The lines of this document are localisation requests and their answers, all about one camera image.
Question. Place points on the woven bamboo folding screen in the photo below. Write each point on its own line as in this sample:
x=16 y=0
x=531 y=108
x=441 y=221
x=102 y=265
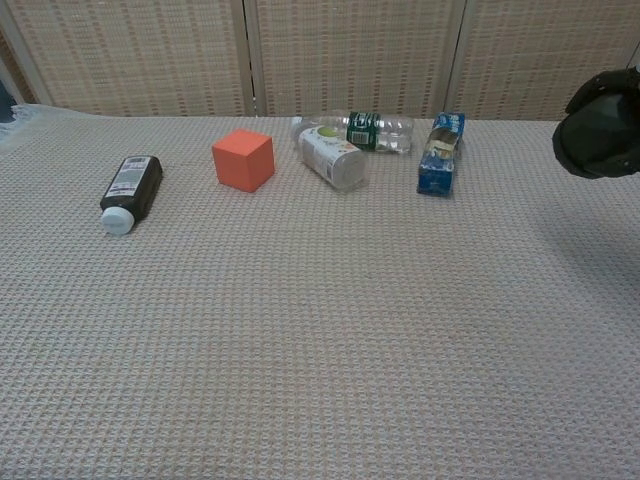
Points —
x=350 y=55

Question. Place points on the blue background object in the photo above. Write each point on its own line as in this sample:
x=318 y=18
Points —
x=5 y=100

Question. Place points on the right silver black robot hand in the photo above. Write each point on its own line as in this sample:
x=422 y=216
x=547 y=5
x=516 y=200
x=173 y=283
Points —
x=595 y=90

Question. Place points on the clear bottle with white label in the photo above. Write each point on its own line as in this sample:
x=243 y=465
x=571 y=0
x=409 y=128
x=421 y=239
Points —
x=327 y=157

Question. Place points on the orange cube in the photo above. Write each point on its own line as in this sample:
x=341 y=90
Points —
x=242 y=160

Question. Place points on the blue cookie package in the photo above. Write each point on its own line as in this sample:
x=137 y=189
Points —
x=440 y=160

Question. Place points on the dark bottle with white cap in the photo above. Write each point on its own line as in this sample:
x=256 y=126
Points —
x=132 y=182

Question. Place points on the beige waffle weave tablecloth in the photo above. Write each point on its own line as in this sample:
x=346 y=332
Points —
x=300 y=325

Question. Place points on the clear bottle with green label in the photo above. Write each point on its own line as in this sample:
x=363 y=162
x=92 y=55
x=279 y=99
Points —
x=380 y=132

